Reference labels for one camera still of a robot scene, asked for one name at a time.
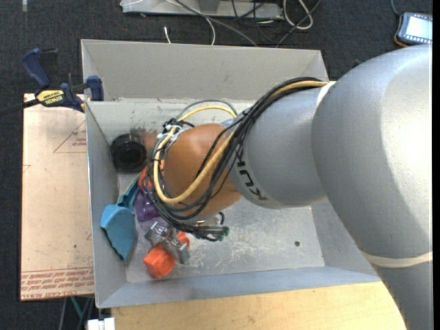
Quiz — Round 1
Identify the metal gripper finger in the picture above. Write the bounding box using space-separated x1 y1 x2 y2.
170 238 191 265
144 221 173 251

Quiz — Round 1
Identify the orange plastic toy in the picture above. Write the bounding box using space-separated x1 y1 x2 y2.
142 231 191 281

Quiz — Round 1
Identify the purple plastic toy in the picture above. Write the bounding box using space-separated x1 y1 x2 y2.
133 190 161 223

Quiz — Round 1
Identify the grey metal bin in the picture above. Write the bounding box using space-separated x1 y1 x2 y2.
80 38 383 309

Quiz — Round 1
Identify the blue plastic scoop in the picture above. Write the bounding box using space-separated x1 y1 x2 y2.
99 177 140 262

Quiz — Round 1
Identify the small orange plastic piece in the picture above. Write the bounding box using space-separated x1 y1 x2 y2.
138 165 155 190

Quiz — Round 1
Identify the black round cup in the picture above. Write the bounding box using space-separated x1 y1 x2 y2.
109 133 147 173

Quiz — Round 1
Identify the brown cardboard board, red print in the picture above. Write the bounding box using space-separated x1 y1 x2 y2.
19 93 96 302

